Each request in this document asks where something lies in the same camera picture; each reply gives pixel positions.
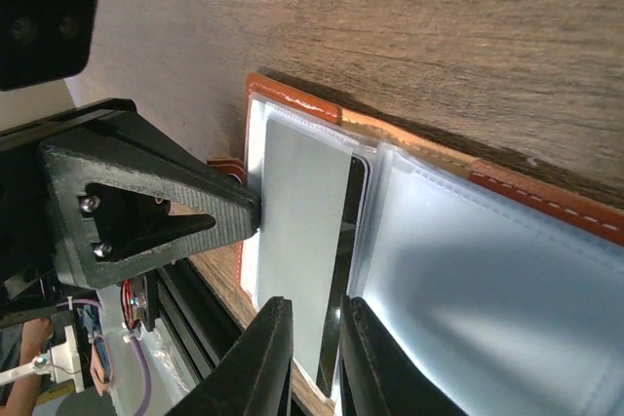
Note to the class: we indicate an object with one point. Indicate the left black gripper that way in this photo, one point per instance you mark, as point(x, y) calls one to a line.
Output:
point(120, 205)

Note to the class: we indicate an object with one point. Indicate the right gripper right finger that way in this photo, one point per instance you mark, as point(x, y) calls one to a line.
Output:
point(376, 375)

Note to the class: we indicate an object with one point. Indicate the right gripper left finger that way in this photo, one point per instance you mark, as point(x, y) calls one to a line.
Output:
point(255, 376)

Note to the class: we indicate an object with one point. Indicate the brown leather card holder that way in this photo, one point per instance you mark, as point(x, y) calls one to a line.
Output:
point(506, 292)

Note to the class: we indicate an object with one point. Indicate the black VIP card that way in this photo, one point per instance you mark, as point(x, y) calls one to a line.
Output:
point(355, 195)

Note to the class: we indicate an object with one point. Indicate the grey card in holder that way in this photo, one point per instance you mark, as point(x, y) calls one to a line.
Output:
point(302, 190)

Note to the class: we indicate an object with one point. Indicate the black aluminium frame rail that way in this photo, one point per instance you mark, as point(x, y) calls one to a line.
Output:
point(202, 328)

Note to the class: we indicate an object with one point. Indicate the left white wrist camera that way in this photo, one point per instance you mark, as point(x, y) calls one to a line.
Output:
point(44, 40)

